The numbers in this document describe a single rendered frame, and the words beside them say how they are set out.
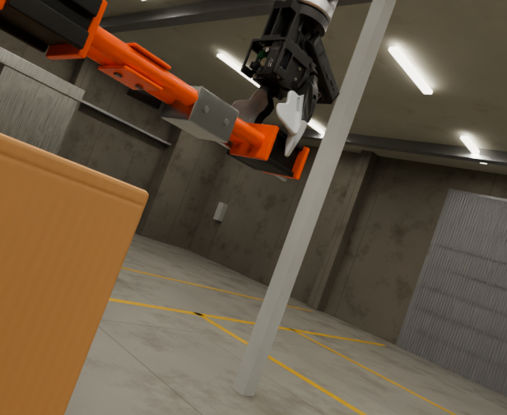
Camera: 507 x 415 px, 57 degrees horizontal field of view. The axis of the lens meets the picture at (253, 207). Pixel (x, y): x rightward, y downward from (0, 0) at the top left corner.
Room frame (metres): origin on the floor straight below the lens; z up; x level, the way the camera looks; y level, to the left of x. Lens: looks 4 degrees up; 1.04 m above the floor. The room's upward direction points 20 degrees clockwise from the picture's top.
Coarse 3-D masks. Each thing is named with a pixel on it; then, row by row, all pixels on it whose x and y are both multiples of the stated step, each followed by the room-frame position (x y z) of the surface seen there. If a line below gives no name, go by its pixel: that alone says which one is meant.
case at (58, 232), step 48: (0, 144) 0.26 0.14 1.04; (0, 192) 0.26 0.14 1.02; (48, 192) 0.28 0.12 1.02; (96, 192) 0.30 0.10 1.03; (144, 192) 0.32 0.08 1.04; (0, 240) 0.27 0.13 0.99; (48, 240) 0.29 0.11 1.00; (96, 240) 0.31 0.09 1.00; (0, 288) 0.28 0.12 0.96; (48, 288) 0.29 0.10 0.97; (96, 288) 0.32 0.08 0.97; (0, 336) 0.28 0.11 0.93; (48, 336) 0.30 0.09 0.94; (0, 384) 0.29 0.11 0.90; (48, 384) 0.31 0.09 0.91
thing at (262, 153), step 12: (264, 132) 0.63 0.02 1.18; (276, 132) 0.62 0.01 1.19; (240, 144) 0.66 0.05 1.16; (264, 144) 0.62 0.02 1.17; (276, 144) 0.64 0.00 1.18; (300, 144) 0.67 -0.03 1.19; (240, 156) 0.66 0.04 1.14; (252, 156) 0.63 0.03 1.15; (264, 156) 0.62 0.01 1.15; (276, 156) 0.65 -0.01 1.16; (288, 156) 0.67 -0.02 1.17; (300, 156) 0.68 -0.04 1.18; (264, 168) 0.69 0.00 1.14; (276, 168) 0.65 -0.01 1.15; (288, 168) 0.67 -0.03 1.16; (300, 168) 0.67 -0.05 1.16
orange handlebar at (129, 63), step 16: (96, 32) 0.44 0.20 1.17; (96, 48) 0.45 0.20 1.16; (112, 48) 0.45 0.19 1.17; (128, 48) 0.47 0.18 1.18; (112, 64) 0.50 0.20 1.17; (128, 64) 0.47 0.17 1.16; (144, 64) 0.48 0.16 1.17; (160, 64) 0.50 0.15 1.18; (128, 80) 0.51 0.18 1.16; (144, 80) 0.48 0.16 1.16; (160, 80) 0.50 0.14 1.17; (176, 80) 0.51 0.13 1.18; (160, 96) 0.55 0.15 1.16; (176, 96) 0.52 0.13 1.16; (192, 96) 0.53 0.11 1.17; (240, 128) 0.59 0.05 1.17; (256, 144) 0.62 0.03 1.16
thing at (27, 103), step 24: (0, 48) 5.59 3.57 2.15; (0, 72) 5.72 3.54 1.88; (24, 72) 5.84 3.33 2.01; (48, 72) 6.02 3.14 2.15; (0, 96) 5.76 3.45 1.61; (24, 96) 5.94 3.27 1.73; (48, 96) 6.13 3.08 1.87; (72, 96) 6.31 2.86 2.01; (0, 120) 5.83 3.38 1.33; (24, 120) 6.02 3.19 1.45; (48, 120) 6.21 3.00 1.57; (48, 144) 6.30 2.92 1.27
